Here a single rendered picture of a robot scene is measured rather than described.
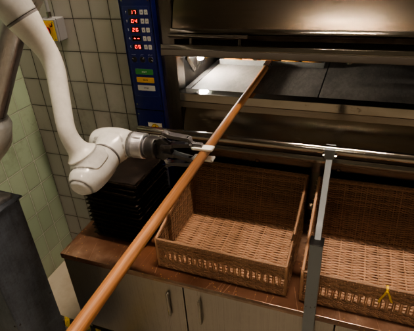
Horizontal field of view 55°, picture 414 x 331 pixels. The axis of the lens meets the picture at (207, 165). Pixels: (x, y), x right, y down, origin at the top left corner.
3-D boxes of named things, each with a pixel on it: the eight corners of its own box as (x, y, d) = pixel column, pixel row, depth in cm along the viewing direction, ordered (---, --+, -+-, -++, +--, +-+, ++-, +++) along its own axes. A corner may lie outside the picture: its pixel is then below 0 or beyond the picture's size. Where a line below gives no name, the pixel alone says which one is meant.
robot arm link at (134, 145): (140, 150, 142) (155, 152, 140) (127, 162, 134) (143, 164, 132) (137, 127, 137) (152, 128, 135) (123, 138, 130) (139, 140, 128)
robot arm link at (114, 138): (142, 147, 143) (125, 171, 134) (105, 142, 148) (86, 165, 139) (135, 123, 136) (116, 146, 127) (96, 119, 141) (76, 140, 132)
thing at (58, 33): (51, 38, 191) (46, 16, 186) (68, 38, 188) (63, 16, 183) (41, 41, 185) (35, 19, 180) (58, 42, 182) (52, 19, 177)
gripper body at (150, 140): (150, 130, 135) (175, 132, 132) (154, 152, 139) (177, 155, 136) (140, 140, 129) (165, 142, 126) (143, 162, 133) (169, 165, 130)
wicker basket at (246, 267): (198, 202, 209) (194, 157, 195) (307, 222, 190) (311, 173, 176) (156, 266, 170) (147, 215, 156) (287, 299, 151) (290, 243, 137)
